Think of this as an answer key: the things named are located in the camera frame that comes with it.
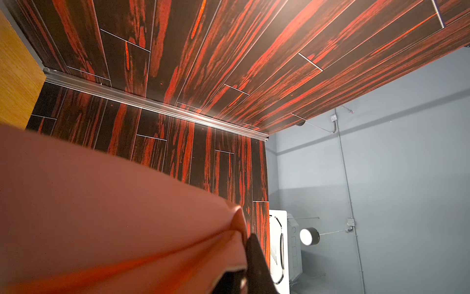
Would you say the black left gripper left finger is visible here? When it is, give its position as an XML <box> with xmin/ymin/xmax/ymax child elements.
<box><xmin>212</xmin><ymin>270</ymin><xmax>247</xmax><ymax>294</ymax></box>

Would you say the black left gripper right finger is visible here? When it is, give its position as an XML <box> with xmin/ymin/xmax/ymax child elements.
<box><xmin>246</xmin><ymin>233</ymin><xmax>278</xmax><ymax>294</ymax></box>

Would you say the pink zip-up jacket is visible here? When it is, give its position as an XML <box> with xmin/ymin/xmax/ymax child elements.
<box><xmin>1</xmin><ymin>125</ymin><xmax>247</xmax><ymax>294</ymax></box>

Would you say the round white wall lamp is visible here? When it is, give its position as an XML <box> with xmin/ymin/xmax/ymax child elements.
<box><xmin>299</xmin><ymin>227</ymin><xmax>321</xmax><ymax>246</ymax></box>

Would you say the grey wall conduit pipe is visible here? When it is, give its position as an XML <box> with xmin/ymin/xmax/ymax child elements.
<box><xmin>330</xmin><ymin>108</ymin><xmax>367</xmax><ymax>294</ymax></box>

